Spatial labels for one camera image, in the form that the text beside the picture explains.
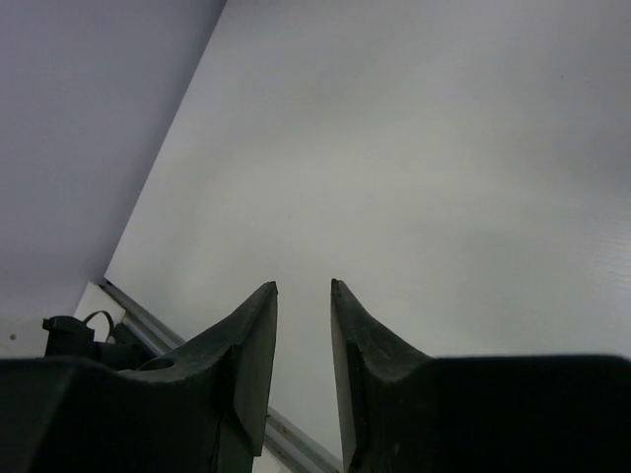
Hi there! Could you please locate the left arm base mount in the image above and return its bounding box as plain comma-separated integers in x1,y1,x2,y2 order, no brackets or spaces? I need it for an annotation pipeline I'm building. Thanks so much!
42,310,155,371

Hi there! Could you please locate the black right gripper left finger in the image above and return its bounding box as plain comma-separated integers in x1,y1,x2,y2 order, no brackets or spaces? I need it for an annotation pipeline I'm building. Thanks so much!
1,282,277,472

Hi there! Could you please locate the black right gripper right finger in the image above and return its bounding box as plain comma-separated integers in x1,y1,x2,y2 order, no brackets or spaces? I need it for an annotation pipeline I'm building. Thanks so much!
330,280,630,472

